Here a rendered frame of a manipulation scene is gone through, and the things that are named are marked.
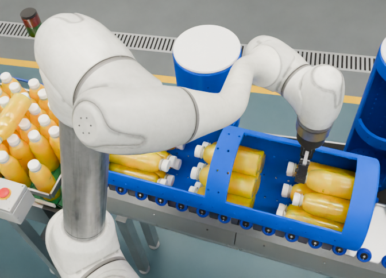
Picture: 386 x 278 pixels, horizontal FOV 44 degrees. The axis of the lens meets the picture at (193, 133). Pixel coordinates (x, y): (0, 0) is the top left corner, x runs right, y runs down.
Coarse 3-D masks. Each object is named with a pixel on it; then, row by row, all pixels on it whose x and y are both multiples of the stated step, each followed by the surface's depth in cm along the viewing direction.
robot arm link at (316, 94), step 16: (320, 64) 108; (288, 80) 113; (304, 80) 108; (320, 80) 105; (336, 80) 105; (288, 96) 114; (304, 96) 108; (320, 96) 105; (336, 96) 106; (304, 112) 111; (320, 112) 109; (336, 112) 110; (320, 128) 115
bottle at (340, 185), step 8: (312, 176) 139; (320, 176) 138; (328, 176) 138; (336, 176) 137; (344, 176) 137; (352, 176) 138; (312, 184) 139; (320, 184) 138; (328, 184) 137; (336, 184) 136; (344, 184) 136; (352, 184) 135; (320, 192) 140; (328, 192) 138; (336, 192) 137; (344, 192) 136
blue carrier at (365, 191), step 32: (224, 128) 147; (192, 160) 169; (224, 160) 139; (288, 160) 159; (320, 160) 155; (352, 160) 149; (160, 192) 148; (192, 192) 144; (224, 192) 139; (352, 192) 130; (256, 224) 146; (288, 224) 138; (352, 224) 130
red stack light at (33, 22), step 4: (36, 16) 179; (24, 20) 178; (28, 20) 178; (32, 20) 179; (36, 20) 180; (40, 20) 183; (24, 24) 181; (28, 24) 179; (32, 24) 180; (36, 24) 181
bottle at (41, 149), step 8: (40, 136) 166; (32, 144) 166; (40, 144) 166; (48, 144) 170; (32, 152) 169; (40, 152) 168; (48, 152) 171; (40, 160) 172; (48, 160) 173; (56, 160) 177; (56, 168) 179
